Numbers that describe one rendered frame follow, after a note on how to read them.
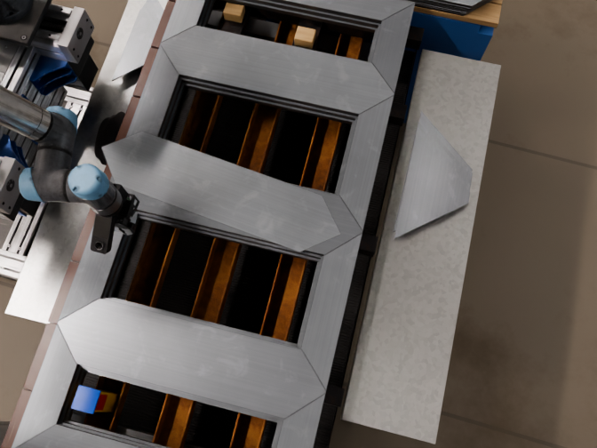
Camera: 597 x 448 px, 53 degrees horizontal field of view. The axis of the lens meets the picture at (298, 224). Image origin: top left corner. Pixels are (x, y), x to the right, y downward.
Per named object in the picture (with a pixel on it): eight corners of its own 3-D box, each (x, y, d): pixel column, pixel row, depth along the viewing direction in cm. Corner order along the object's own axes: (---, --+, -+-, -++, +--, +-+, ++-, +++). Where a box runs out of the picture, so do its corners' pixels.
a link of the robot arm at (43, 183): (37, 161, 142) (83, 163, 142) (28, 206, 139) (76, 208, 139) (22, 147, 135) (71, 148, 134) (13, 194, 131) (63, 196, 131)
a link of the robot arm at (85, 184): (66, 160, 132) (105, 161, 131) (83, 179, 142) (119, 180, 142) (59, 194, 129) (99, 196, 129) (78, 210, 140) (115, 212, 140)
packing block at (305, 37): (315, 36, 198) (315, 28, 195) (312, 49, 197) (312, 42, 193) (298, 32, 199) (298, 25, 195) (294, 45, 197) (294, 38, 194)
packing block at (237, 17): (245, 11, 202) (244, 3, 198) (242, 23, 200) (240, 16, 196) (228, 7, 202) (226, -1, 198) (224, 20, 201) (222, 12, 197)
